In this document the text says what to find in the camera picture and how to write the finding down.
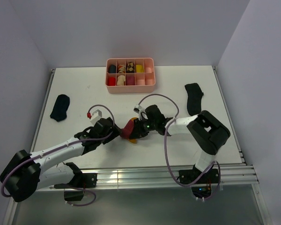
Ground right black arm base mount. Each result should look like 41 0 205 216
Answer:
177 166 221 199

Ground maroon rolled sock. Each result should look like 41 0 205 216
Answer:
126 75 135 86

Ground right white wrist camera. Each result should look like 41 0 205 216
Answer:
133 105 145 118

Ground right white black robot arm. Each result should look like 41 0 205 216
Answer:
128 105 230 184

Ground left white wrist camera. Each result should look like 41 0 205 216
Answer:
87 110 102 126

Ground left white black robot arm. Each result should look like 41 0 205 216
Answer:
0 117 121 202

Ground yellow rolled sock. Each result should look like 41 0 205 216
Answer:
135 64 144 73

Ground aluminium frame rail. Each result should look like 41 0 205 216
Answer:
13 165 259 192

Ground brown checkered rolled sock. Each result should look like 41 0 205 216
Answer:
126 62 135 73

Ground dark navy ankle sock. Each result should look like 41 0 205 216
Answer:
50 94 70 122

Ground red rolled sock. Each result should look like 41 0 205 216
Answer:
107 77 116 86

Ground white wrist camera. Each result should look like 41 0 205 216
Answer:
87 110 102 126
133 105 145 118

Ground dark navy rolled sock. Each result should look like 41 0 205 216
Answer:
108 64 117 74

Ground beige patterned rolled sock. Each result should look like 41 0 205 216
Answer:
117 75 126 86

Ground brown cream patterned rolled sock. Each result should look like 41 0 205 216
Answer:
118 64 126 73

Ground pink divided organizer box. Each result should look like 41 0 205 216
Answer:
105 58 156 94

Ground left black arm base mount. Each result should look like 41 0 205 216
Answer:
54 173 97 207

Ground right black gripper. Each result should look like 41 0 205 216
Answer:
129 117 157 139

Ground black sock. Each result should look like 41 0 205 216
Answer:
185 83 204 116

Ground maroon purple striped sock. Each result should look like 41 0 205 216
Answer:
120 117 137 144

